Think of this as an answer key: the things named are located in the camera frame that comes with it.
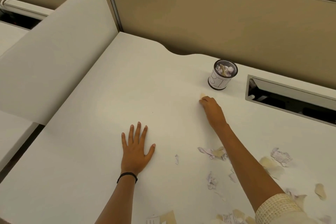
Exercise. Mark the person's left hand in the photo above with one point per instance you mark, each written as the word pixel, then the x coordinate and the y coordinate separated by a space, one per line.
pixel 136 154

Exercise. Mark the person's right hand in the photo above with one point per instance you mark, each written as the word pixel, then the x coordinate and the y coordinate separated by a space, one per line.
pixel 214 112

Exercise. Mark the person's left middle finger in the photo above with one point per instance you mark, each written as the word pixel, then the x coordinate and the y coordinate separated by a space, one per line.
pixel 138 132

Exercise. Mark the person's left little finger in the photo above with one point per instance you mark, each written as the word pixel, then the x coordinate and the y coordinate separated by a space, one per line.
pixel 124 141

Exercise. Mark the person's left thumb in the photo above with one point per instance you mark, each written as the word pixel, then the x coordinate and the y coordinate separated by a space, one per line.
pixel 150 151

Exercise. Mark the person's right fingers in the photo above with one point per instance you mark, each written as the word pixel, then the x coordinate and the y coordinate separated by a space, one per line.
pixel 206 101

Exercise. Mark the beige paper scrap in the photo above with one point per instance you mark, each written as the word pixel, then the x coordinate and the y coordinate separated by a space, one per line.
pixel 202 96

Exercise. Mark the person's right forearm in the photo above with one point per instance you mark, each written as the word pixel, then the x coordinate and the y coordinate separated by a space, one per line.
pixel 244 166

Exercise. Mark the person's left forearm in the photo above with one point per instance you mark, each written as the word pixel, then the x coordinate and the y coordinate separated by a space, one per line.
pixel 118 200

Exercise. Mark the black mesh bin cup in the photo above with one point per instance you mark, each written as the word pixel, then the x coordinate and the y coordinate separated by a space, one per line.
pixel 220 81

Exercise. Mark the black wristband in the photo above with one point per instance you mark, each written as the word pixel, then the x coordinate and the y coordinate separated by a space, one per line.
pixel 127 174

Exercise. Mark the crumpled papers in bin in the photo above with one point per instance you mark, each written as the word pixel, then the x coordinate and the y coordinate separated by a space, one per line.
pixel 225 70

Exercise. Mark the beige cubicle partition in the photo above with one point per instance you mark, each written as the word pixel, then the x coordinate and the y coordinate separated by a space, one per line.
pixel 223 19

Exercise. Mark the pile of torn paper pieces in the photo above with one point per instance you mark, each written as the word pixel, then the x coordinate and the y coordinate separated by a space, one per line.
pixel 273 163

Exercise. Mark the white desk divider panel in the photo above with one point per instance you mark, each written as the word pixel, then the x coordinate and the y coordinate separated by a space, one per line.
pixel 57 55

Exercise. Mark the cream knitted sleeve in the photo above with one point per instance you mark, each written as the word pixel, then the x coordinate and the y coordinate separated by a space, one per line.
pixel 280 209

